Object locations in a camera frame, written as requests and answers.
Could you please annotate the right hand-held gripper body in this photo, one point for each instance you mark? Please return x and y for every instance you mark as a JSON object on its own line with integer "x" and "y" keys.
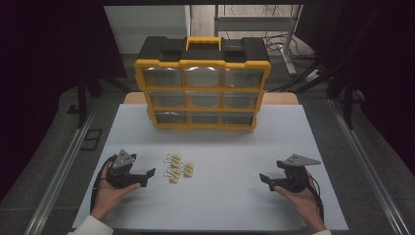
{"x": 295, "y": 181}

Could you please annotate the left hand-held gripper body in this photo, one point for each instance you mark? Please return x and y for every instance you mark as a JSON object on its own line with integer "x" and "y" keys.
{"x": 119, "y": 176}

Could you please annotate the clear plastic drawer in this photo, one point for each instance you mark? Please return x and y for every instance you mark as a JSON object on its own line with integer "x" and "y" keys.
{"x": 167, "y": 99}

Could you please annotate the yellow black organizer case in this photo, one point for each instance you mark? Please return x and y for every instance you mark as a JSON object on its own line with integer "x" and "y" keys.
{"x": 202, "y": 60}

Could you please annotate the person's left hand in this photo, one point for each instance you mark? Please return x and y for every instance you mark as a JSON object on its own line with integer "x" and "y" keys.
{"x": 107, "y": 199}

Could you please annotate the person's right hand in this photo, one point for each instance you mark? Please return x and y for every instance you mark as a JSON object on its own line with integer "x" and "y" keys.
{"x": 308, "y": 205}

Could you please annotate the white table sheet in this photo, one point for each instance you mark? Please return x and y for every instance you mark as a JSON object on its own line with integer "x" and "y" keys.
{"x": 228, "y": 196}

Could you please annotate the black metal stand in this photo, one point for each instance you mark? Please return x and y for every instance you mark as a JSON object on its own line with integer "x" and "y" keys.
{"x": 348, "y": 104}
{"x": 81, "y": 101}

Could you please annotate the set of clear drawers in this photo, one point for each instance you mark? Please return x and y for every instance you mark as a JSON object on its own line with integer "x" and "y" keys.
{"x": 243, "y": 78}

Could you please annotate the white cabinet panel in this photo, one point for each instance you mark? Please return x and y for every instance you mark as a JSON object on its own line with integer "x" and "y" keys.
{"x": 147, "y": 26}

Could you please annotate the aluminium floor rail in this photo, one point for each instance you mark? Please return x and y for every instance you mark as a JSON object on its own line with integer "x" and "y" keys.
{"x": 55, "y": 186}
{"x": 368, "y": 169}

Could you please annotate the grey metal desk frame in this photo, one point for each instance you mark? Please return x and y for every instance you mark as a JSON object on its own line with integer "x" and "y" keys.
{"x": 254, "y": 23}

